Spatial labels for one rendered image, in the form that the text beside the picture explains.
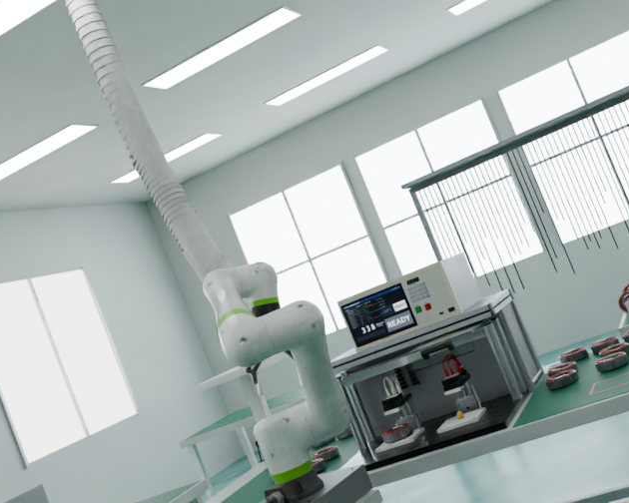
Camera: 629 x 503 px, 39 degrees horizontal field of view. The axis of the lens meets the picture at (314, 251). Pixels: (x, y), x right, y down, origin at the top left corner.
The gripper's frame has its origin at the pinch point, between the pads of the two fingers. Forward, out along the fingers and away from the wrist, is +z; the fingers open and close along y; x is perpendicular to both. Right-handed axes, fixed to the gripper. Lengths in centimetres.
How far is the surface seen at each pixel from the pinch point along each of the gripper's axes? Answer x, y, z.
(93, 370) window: -649, 40, -43
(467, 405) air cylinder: -27, -73, 20
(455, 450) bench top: 3, -52, 31
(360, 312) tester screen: -44, -45, -21
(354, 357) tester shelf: -47, -40, -5
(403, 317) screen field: -34, -58, -15
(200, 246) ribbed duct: -154, -8, -72
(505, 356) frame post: -13, -84, 5
